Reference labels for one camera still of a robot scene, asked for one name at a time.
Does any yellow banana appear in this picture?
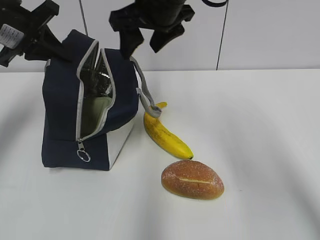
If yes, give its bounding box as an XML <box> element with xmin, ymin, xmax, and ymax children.
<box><xmin>143</xmin><ymin>111</ymin><xmax>194</xmax><ymax>160</ymax></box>

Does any navy blue lunch bag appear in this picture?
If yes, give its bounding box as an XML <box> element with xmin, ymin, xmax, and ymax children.
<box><xmin>41</xmin><ymin>30</ymin><xmax>162</xmax><ymax>171</ymax></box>

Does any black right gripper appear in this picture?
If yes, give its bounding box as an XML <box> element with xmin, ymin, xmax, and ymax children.
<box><xmin>109</xmin><ymin>0</ymin><xmax>195</xmax><ymax>60</ymax></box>

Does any brown bread roll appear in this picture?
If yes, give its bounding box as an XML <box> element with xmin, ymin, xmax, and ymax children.
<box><xmin>161</xmin><ymin>160</ymin><xmax>225</xmax><ymax>200</ymax></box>

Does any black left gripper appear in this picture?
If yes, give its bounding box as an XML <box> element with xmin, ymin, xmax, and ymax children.
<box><xmin>0</xmin><ymin>0</ymin><xmax>72</xmax><ymax>68</ymax></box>

